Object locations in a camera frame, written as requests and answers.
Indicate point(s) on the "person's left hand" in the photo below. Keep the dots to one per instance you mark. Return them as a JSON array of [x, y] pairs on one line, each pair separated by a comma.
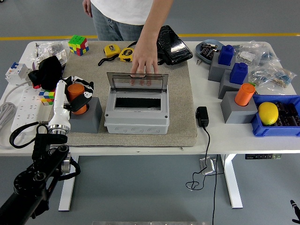
[[145, 61]]

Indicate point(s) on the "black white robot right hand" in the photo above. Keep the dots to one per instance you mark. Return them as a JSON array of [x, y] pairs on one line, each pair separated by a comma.
[[297, 212]]

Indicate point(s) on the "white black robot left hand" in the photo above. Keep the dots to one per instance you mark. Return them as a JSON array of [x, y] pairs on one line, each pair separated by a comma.
[[59, 107]]

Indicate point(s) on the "person's right hand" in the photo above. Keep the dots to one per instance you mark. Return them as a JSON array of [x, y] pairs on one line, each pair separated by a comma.
[[87, 7]]

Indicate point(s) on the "orange cylinder battery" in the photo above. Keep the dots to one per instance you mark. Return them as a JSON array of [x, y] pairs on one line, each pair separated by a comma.
[[75, 92], [243, 95]]

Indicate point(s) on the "smoky transparent box lid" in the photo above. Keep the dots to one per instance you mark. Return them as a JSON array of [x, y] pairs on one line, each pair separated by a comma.
[[122, 82]]

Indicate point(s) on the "grey holder block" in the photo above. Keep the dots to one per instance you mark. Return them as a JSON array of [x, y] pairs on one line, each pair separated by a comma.
[[226, 87], [215, 72], [236, 114], [91, 123]]

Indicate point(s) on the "person's left forearm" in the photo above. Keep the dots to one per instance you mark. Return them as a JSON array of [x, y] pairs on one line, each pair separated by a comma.
[[157, 23]]

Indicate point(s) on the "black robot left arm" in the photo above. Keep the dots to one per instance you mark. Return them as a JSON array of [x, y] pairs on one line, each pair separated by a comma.
[[35, 185]]

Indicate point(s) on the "grey electrical junction box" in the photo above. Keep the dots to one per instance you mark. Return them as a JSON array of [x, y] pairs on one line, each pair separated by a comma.
[[136, 122]]

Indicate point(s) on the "silver floor socket box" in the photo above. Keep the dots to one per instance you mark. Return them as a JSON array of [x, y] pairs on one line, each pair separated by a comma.
[[208, 166]]

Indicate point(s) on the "small colourful puzzle cube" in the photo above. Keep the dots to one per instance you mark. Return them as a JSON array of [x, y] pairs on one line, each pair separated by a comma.
[[47, 97]]

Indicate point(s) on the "yellow tape measure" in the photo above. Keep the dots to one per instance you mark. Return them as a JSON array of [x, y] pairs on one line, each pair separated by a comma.
[[126, 55], [112, 50]]

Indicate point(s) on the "shiny black pouch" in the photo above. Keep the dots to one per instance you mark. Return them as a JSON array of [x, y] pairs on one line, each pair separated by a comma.
[[175, 48]]

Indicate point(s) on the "white power strip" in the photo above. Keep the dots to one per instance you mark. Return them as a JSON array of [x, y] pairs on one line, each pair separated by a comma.
[[27, 112]]

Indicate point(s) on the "person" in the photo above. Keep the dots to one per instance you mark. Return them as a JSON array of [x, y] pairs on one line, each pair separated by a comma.
[[122, 14]]

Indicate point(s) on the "black cloth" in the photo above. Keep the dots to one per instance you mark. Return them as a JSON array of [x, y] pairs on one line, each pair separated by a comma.
[[49, 72]]

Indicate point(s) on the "grey-brown mat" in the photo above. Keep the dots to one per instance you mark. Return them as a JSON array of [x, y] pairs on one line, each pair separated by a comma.
[[164, 93]]

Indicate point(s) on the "large colourful puzzle cube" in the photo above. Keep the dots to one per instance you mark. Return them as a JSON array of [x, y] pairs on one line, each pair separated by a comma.
[[78, 44]]

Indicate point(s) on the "white socket part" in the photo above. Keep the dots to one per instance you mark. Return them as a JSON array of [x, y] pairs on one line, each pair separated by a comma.
[[62, 57]]

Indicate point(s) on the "clear bag of parts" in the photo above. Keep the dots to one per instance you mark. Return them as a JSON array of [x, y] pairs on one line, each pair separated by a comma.
[[56, 47], [274, 76], [257, 54]]

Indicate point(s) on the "white packaged parts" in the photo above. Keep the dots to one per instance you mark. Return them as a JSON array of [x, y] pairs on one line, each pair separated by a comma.
[[38, 58]]

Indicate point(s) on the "small metal clip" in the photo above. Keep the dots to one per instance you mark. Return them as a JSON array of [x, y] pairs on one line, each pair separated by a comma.
[[199, 62]]

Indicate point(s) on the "blue-grey shallow tray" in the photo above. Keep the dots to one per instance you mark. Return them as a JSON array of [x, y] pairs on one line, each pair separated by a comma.
[[199, 56]]

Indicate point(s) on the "white circuit breaker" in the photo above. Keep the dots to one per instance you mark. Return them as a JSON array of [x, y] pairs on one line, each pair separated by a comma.
[[16, 72]]

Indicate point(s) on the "dark electronic parts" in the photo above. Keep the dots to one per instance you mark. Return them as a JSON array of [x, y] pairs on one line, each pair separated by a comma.
[[207, 51]]

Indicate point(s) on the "black table control panel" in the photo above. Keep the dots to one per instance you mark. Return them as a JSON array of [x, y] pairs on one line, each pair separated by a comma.
[[262, 156]]

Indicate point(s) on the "white table leg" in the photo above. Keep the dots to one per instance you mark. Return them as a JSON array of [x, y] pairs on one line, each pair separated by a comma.
[[66, 194], [233, 182]]

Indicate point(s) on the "black power adapter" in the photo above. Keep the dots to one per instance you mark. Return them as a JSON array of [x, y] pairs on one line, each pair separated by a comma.
[[202, 116]]

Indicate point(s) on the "blue plastic block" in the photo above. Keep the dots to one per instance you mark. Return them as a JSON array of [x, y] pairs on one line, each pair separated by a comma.
[[226, 55], [238, 73]]

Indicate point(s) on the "blue plastic bin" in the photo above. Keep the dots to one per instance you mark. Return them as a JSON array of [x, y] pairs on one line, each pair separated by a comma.
[[269, 131]]

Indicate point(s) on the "yellow lemon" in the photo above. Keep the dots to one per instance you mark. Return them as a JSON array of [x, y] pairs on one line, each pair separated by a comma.
[[268, 113]]

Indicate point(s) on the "black capacitors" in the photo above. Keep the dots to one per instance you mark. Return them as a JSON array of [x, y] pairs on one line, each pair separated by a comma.
[[284, 109]]

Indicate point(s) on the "small green part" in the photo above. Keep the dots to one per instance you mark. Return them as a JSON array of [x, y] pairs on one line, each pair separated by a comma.
[[252, 83]]

